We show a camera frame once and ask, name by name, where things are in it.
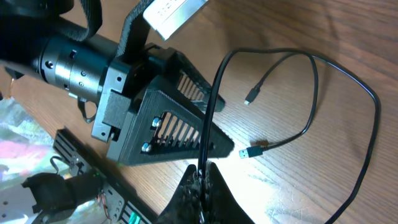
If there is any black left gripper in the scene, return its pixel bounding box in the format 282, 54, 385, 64
90, 43, 235, 166

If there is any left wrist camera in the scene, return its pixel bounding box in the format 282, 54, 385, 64
143, 0, 208, 40

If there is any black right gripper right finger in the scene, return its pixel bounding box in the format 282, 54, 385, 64
203, 162, 254, 224

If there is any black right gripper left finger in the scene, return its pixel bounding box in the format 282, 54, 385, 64
154, 164, 201, 224

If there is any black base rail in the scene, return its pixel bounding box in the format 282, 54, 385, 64
53, 129, 157, 224

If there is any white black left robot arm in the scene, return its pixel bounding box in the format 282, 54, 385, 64
1, 1, 211, 166

